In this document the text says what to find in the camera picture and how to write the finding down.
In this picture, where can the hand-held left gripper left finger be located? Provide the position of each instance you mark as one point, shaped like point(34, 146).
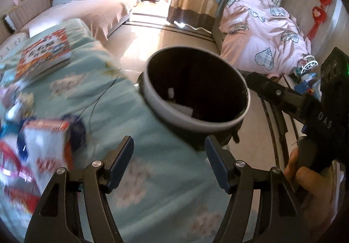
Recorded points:
point(120, 161)

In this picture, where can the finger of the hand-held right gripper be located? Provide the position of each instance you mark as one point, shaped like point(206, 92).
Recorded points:
point(272, 90)

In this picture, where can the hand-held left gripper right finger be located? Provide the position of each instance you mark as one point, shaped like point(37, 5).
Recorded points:
point(218, 164)

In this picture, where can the grey trash bin black bag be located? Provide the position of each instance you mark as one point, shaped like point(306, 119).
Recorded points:
point(174, 120)

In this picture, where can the person's right hand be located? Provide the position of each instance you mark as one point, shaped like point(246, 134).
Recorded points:
point(308, 180)

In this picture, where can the pile of plastic toys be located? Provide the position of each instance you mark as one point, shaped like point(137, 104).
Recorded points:
point(308, 74)

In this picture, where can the dark blue packet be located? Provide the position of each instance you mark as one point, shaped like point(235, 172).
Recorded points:
point(79, 131)

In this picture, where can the pink heart print quilt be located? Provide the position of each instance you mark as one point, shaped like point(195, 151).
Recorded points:
point(261, 27)

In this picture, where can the red white snack packet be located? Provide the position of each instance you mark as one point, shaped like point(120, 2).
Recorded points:
point(46, 145)

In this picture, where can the red printed packet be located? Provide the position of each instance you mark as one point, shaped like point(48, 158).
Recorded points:
point(16, 194)

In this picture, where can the colourful picture book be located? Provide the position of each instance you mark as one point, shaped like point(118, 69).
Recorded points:
point(43, 52)

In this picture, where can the pink covered sofa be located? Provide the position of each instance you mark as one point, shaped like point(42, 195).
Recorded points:
point(95, 11)

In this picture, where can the white printed sofa cover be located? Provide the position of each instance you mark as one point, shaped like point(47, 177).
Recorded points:
point(13, 41)

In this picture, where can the striped cushion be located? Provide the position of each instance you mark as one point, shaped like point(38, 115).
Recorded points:
point(4, 33)
point(30, 8)

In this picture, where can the red wall decoration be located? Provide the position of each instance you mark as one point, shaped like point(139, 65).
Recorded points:
point(316, 17)

